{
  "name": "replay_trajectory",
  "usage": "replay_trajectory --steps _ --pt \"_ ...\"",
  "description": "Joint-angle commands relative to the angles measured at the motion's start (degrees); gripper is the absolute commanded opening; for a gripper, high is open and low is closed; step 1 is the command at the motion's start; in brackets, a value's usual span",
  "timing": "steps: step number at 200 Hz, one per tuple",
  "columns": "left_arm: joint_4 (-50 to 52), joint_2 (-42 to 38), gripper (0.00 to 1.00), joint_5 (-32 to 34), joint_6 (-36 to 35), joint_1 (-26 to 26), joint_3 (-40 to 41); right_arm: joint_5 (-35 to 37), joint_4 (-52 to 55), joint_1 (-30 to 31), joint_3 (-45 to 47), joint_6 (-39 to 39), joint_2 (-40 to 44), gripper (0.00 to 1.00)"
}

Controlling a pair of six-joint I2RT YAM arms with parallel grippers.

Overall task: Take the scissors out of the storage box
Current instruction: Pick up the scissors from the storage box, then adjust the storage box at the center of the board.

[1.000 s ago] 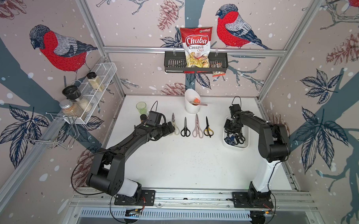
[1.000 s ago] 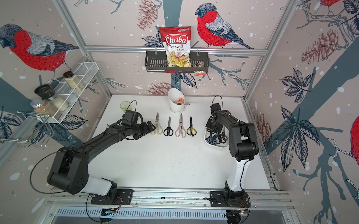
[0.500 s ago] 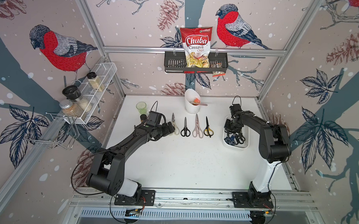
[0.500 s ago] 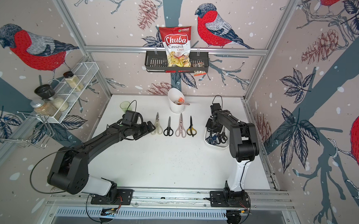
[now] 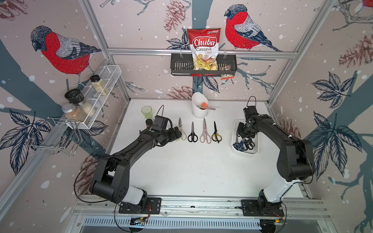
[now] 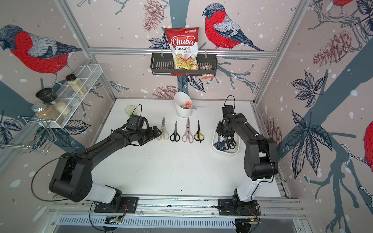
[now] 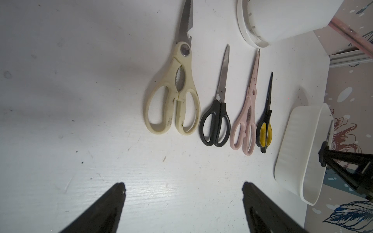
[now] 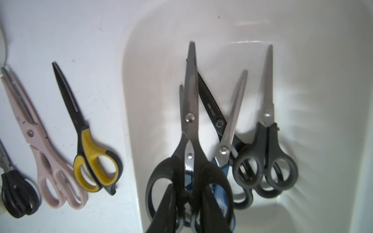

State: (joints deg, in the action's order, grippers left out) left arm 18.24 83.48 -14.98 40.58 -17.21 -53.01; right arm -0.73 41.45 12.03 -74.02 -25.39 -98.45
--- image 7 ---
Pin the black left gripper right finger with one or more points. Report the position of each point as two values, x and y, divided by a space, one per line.
263 215

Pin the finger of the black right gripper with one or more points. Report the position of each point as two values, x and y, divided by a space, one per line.
356 169

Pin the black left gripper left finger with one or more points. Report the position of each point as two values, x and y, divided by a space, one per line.
104 215

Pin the pink kitchen scissors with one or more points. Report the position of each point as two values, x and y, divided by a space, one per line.
243 132

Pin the yellow black scissors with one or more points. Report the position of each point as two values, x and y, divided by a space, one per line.
264 132

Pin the small black scissors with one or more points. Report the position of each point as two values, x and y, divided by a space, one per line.
218 109

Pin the cream kitchen scissors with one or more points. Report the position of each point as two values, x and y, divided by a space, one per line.
178 81

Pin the white storage box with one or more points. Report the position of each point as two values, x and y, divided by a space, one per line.
298 168

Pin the white utensil holder cup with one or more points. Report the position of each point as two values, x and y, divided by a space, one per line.
263 23

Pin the grey black handled scissors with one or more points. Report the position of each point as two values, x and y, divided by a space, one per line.
330 133

